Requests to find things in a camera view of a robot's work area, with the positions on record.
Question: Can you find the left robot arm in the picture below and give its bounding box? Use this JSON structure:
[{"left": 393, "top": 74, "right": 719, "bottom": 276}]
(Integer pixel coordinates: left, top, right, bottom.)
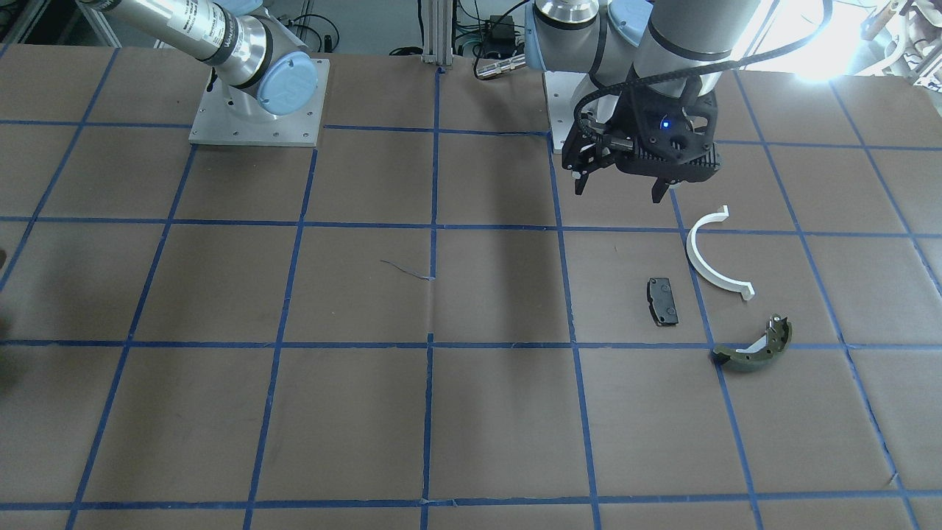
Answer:
[{"left": 524, "top": 1, "right": 759, "bottom": 202}]

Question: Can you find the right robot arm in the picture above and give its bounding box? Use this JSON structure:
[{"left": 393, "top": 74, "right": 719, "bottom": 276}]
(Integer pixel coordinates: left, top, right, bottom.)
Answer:
[{"left": 84, "top": 1, "right": 319, "bottom": 116}]

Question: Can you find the aluminium frame post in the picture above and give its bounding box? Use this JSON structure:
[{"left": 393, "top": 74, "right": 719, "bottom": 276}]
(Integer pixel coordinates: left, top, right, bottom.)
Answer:
[{"left": 418, "top": 0, "right": 456, "bottom": 69}]

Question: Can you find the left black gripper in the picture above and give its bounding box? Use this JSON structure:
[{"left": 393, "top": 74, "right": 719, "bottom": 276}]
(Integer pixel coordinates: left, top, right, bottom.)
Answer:
[{"left": 562, "top": 74, "right": 721, "bottom": 204}]

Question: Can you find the white plastic half ring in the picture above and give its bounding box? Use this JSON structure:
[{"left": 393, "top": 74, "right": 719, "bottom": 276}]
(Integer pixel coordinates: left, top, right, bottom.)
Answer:
[{"left": 686, "top": 205, "right": 757, "bottom": 301}]

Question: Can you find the black brake pad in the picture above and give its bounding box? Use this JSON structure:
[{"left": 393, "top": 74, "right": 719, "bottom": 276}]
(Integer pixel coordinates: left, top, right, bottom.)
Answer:
[{"left": 646, "top": 278, "right": 679, "bottom": 328}]

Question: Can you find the green brake shoe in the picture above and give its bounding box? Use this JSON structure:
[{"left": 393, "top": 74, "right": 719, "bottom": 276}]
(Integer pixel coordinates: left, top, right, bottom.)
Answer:
[{"left": 710, "top": 314, "right": 792, "bottom": 372}]

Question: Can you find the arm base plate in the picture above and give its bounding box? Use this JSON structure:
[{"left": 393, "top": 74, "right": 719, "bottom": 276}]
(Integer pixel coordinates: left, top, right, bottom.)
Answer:
[
  {"left": 188, "top": 58, "right": 332, "bottom": 147},
  {"left": 544, "top": 71, "right": 598, "bottom": 154}
]

